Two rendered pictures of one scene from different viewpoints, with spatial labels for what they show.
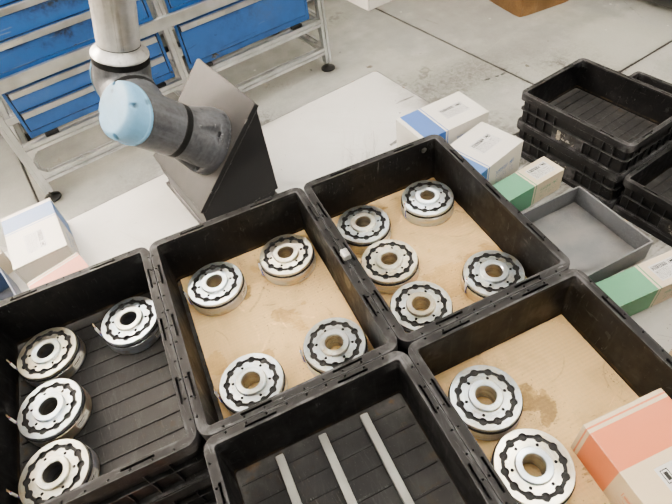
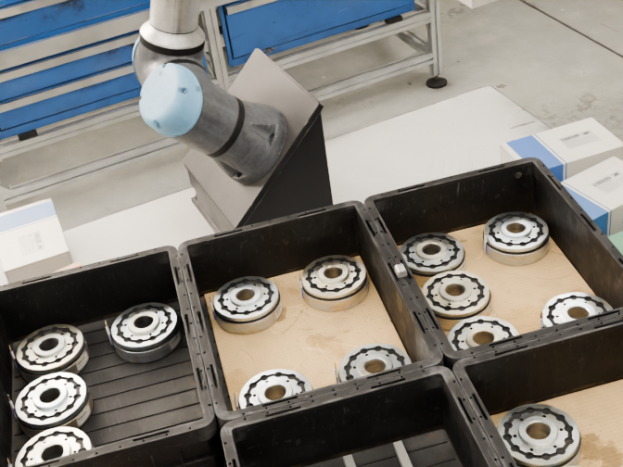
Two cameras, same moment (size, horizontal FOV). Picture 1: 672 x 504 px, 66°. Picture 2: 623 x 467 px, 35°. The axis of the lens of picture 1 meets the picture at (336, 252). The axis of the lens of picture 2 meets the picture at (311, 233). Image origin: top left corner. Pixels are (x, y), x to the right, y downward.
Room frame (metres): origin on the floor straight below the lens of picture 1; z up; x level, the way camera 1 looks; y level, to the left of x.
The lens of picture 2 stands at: (-0.54, -0.05, 1.82)
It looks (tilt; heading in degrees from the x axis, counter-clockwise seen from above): 36 degrees down; 8
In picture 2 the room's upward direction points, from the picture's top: 9 degrees counter-clockwise
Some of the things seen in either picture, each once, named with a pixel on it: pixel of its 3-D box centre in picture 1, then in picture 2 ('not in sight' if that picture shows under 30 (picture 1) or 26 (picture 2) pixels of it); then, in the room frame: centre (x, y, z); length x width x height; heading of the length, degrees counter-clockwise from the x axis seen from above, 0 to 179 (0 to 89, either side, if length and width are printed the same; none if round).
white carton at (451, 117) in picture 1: (441, 130); (561, 164); (1.09, -0.33, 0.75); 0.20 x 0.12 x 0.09; 111
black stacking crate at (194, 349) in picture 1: (267, 311); (303, 329); (0.53, 0.13, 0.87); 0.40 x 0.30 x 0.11; 16
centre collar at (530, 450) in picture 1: (534, 465); not in sight; (0.21, -0.20, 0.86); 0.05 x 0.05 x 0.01
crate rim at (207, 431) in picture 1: (261, 293); (298, 302); (0.53, 0.13, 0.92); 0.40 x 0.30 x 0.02; 16
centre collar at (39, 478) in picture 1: (53, 472); (52, 454); (0.32, 0.45, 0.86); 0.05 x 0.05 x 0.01
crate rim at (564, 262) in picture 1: (422, 224); (498, 251); (0.61, -0.16, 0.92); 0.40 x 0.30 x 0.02; 16
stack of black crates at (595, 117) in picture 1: (586, 155); not in sight; (1.30, -0.90, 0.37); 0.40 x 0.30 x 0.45; 27
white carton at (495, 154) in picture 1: (474, 165); (595, 210); (0.93, -0.36, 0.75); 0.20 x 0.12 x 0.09; 124
